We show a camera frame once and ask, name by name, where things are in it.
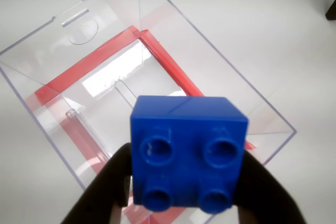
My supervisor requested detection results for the black blurry object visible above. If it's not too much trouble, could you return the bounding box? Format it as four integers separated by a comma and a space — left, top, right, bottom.
324, 0, 336, 22

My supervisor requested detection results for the transparent plastic box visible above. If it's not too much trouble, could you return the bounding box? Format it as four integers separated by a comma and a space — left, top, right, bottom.
0, 0, 297, 224

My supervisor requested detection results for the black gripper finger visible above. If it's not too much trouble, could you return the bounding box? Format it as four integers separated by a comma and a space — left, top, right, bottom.
60, 142, 133, 224
232, 145, 307, 224

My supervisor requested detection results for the blue lego brick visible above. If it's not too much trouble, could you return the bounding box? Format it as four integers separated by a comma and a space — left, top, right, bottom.
130, 95, 249, 213

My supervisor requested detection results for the red tape frame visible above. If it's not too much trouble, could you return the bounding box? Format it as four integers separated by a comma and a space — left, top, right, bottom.
34, 24, 257, 224

